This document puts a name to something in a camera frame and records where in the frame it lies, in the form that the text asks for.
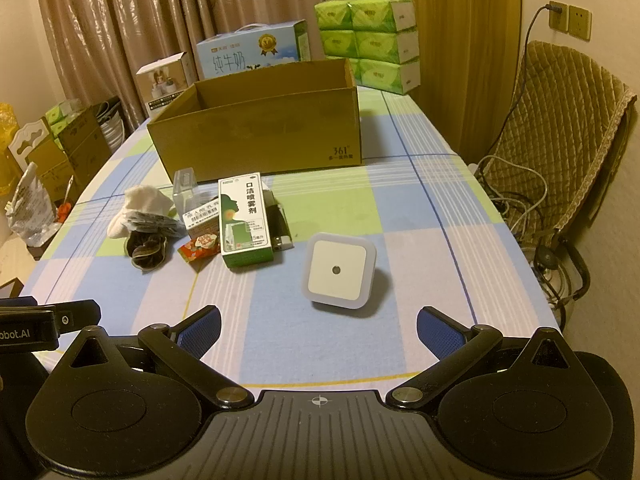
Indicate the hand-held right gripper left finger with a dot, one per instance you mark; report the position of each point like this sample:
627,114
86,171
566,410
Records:
202,332

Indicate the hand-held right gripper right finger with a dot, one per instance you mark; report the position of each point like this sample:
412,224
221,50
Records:
440,332

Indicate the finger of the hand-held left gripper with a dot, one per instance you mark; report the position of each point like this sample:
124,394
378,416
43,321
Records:
77,315
17,302

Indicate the red snack packet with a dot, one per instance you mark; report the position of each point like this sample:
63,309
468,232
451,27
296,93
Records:
197,252

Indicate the dark brown packet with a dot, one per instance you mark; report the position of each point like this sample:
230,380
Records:
147,252

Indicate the white square night light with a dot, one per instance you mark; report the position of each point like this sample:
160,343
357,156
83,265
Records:
337,270

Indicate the green white spray carton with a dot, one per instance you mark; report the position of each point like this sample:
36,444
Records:
245,220

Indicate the white sock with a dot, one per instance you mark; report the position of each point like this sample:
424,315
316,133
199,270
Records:
142,207

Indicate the clear plastic case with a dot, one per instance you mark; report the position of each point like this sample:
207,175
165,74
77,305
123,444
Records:
184,187

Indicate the brown cardboard box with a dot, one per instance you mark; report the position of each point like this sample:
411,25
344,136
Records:
260,145

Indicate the dark wooden tray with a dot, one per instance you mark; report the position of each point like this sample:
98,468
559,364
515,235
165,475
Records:
42,242

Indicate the white plastic bag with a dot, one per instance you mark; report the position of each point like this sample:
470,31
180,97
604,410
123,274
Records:
30,205

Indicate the yellow plastic bag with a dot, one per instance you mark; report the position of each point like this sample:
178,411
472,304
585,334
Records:
7,150

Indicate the white carved chair back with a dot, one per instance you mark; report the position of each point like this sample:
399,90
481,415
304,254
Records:
27,142

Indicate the brown storage carton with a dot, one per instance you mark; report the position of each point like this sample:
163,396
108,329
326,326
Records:
75,150

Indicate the white power strip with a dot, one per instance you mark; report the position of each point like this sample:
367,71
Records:
475,170

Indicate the striped bag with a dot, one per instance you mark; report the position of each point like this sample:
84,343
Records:
111,125

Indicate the loose green tissue pack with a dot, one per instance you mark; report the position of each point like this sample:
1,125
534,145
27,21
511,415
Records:
62,112

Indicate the quilted chair cover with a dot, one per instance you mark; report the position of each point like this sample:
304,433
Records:
555,125

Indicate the white product box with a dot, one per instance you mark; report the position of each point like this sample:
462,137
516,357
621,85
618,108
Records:
165,82

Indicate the blue milk carton case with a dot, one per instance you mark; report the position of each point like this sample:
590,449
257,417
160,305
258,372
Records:
245,52

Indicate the wooden door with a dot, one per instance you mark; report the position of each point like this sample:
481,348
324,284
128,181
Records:
450,35

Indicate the stack of green tissue packs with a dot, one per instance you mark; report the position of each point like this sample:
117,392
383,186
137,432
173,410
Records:
375,35

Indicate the brown curtain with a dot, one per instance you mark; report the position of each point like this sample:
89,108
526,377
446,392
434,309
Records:
175,20

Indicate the black chair frame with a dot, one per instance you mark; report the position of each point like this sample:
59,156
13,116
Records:
570,265

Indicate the wall socket plate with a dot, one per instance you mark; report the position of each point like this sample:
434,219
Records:
580,22
559,16

